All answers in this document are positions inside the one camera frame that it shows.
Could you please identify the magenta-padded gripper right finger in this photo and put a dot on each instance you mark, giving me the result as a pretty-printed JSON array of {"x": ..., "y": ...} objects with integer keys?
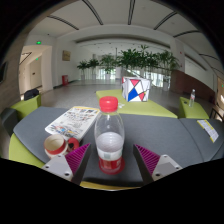
[{"x": 160, "y": 166}]

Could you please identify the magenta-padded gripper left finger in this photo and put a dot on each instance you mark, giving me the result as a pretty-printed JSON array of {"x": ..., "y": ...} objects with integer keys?
[{"x": 63, "y": 166}]

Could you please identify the clear red-capped water bottle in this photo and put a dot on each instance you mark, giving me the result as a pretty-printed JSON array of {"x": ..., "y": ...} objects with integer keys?
[{"x": 109, "y": 140}]

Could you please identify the colourful printed magazine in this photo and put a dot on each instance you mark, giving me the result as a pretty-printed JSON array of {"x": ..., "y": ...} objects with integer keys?
[{"x": 73, "y": 122}]

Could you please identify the large green block table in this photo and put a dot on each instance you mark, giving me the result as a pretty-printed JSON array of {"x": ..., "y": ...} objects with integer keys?
[{"x": 146, "y": 108}]

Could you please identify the yellow and white booklet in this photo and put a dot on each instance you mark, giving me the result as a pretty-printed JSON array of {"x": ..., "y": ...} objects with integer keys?
[{"x": 208, "y": 130}]

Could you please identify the small green block table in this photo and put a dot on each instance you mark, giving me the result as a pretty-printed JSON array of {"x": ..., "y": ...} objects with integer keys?
[{"x": 195, "y": 112}]

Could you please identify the green upholstered ottoman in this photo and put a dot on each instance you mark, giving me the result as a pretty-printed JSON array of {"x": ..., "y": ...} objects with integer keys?
[{"x": 28, "y": 107}]

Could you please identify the small clear plastic bottle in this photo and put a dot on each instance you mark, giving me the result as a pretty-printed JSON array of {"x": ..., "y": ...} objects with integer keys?
[{"x": 192, "y": 98}]

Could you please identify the wooden bench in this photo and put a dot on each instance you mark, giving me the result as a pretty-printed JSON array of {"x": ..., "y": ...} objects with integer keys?
[{"x": 217, "y": 115}]

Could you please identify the black bag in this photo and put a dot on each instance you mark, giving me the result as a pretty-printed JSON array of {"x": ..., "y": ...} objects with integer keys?
[{"x": 31, "y": 94}]

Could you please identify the white red blue patterned cube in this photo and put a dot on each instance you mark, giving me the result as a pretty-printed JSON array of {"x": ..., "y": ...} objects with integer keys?
[{"x": 136, "y": 89}]

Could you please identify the red fire equipment box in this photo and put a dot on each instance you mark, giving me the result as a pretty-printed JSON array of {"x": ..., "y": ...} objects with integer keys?
[{"x": 65, "y": 80}]

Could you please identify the brown wooden counter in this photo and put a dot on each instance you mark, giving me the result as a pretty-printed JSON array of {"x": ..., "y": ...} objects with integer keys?
[{"x": 193, "y": 85}]

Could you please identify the row of green potted plants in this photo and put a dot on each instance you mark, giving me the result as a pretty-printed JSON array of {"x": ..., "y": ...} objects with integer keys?
[{"x": 133, "y": 61}]

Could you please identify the green exit sign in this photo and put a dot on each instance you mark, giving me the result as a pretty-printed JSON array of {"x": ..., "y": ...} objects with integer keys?
[
  {"x": 38, "y": 42},
  {"x": 36, "y": 59}
]

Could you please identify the framed wall picture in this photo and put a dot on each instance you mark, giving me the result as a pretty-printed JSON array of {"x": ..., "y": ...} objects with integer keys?
[{"x": 66, "y": 55}]

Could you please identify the black wall screen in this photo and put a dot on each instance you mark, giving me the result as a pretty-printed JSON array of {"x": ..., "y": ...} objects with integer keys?
[{"x": 3, "y": 72}]

